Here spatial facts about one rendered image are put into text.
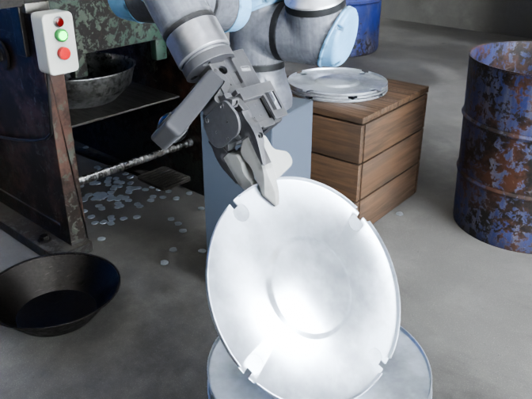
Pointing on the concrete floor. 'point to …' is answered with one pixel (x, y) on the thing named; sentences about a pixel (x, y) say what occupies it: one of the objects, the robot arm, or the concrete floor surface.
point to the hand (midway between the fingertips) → (265, 199)
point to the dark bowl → (56, 292)
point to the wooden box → (370, 147)
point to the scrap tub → (497, 147)
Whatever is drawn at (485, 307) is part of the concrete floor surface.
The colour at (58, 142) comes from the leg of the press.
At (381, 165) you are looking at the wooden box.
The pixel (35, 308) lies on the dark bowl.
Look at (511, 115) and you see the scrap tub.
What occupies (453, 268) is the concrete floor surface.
